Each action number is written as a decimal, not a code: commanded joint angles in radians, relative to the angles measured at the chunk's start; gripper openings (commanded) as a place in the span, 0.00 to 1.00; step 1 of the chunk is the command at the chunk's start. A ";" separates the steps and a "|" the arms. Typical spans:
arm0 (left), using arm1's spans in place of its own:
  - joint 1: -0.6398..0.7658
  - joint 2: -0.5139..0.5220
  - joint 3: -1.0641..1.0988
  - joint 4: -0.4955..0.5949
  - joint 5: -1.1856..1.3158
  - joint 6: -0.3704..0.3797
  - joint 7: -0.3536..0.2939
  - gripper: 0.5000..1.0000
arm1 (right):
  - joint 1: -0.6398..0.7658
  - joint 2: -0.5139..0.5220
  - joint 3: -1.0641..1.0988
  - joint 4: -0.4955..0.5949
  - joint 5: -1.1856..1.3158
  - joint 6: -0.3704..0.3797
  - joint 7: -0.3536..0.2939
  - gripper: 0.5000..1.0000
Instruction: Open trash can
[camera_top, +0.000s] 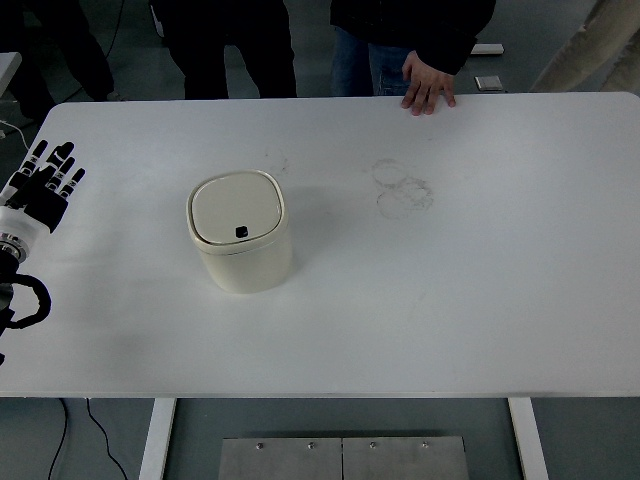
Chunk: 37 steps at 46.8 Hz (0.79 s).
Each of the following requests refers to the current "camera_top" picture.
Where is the white table leg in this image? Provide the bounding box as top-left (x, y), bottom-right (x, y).
top-left (138, 398), bottom-right (177, 480)
top-left (508, 397), bottom-right (550, 480)

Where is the metal floor plate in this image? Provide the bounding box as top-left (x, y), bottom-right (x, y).
top-left (218, 438), bottom-right (343, 479)
top-left (342, 436), bottom-right (469, 479)

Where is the black floor cable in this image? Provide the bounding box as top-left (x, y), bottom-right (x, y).
top-left (47, 398), bottom-right (129, 480)

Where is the person in black trousers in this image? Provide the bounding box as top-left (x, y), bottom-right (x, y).
top-left (151, 0), bottom-right (297, 100)

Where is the left metal floor plate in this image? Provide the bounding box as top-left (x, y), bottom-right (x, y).
top-left (218, 438), bottom-right (343, 479)

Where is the white table foot bar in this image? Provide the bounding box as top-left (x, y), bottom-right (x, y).
top-left (471, 43), bottom-right (504, 56)

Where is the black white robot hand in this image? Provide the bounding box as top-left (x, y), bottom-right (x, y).
top-left (0, 140), bottom-right (86, 246)

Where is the person in beige trousers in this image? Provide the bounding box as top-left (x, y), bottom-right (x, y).
top-left (530, 0), bottom-right (639, 93)

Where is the person in dark clothes left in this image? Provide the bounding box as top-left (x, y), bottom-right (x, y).
top-left (1, 1), bottom-right (121, 124)

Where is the right metal floor plate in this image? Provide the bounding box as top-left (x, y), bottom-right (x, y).
top-left (342, 436), bottom-right (469, 479)

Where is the cream trash can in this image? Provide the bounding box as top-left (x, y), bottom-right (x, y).
top-left (186, 170), bottom-right (293, 294)

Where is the person in dark jacket jeans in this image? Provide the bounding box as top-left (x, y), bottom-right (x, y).
top-left (330, 1), bottom-right (496, 97)

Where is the left white table leg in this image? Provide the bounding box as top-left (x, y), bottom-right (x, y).
top-left (138, 398), bottom-right (177, 480)

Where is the right white table leg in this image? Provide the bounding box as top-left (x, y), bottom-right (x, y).
top-left (508, 397), bottom-right (550, 480)

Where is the bystander bare hand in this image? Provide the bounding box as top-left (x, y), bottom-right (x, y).
top-left (401, 50), bottom-right (456, 116)

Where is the grey floor socket box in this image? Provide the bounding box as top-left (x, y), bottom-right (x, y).
top-left (474, 75), bottom-right (503, 92)

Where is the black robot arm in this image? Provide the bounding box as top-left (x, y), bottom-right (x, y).
top-left (1, 140), bottom-right (85, 332)

